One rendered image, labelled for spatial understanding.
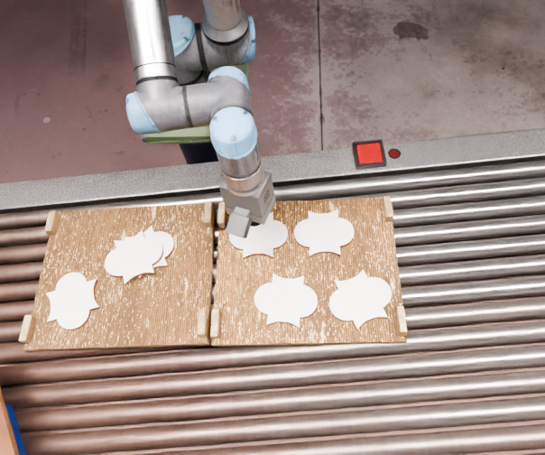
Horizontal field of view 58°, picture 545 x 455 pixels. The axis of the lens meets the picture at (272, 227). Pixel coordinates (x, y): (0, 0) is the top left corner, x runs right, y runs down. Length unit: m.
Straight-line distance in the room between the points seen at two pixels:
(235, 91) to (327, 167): 0.46
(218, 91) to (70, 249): 0.59
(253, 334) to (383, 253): 0.34
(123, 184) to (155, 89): 0.49
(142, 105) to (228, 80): 0.16
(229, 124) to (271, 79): 1.96
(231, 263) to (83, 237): 0.38
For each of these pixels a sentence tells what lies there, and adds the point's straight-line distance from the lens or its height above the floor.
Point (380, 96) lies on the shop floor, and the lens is 2.68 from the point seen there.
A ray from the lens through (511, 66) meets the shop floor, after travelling 2.95.
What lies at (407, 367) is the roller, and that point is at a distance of 1.07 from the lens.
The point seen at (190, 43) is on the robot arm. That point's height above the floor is 1.11.
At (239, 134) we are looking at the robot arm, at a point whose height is 1.34.
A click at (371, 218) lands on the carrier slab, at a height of 0.94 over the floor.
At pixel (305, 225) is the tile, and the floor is 0.95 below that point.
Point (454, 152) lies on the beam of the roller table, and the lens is 1.33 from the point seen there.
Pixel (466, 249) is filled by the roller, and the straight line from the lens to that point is 1.19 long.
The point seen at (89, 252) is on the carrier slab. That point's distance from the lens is 1.25.
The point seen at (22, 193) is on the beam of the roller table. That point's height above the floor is 0.92.
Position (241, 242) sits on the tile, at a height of 0.95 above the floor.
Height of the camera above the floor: 1.95
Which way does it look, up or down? 62 degrees down
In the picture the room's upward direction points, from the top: 10 degrees counter-clockwise
